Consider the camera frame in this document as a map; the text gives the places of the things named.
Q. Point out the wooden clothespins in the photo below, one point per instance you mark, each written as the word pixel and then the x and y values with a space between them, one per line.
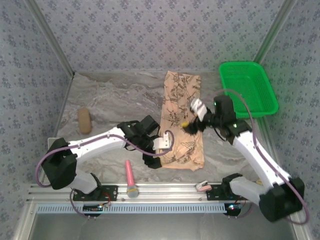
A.
pixel 258 182

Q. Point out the pink and white clip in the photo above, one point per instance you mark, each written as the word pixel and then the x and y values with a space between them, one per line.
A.
pixel 203 187

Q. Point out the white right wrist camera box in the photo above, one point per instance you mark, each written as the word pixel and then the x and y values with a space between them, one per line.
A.
pixel 198 107

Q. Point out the brown cardboard tube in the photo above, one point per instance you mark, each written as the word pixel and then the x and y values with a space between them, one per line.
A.
pixel 85 121

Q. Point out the aluminium frame post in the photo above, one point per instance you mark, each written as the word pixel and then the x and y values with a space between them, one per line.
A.
pixel 272 32
pixel 53 40

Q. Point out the aluminium mounting rail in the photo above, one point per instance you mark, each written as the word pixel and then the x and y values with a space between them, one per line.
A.
pixel 162 192

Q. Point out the grey metal panel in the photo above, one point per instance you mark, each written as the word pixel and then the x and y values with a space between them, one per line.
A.
pixel 162 227

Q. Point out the pink toy microphone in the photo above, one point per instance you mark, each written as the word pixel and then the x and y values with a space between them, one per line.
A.
pixel 130 175

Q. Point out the green plastic basket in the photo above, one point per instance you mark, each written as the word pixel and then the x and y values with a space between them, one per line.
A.
pixel 250 82

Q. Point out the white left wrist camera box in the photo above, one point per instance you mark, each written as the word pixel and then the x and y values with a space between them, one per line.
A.
pixel 161 143

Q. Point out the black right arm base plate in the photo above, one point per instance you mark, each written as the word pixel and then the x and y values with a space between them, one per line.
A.
pixel 215 193

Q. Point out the white plastic card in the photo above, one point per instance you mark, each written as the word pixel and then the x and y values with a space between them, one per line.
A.
pixel 51 142

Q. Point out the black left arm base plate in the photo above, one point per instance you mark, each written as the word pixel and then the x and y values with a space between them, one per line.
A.
pixel 111 193

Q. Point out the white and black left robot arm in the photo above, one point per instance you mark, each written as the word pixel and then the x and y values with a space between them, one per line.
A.
pixel 60 170

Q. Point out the peach printed t-shirt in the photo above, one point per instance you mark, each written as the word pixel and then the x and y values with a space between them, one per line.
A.
pixel 180 100

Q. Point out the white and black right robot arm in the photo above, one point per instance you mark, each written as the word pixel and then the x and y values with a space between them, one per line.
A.
pixel 280 202

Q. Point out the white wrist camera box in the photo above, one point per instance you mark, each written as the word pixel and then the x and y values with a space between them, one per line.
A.
pixel 198 107
pixel 161 143

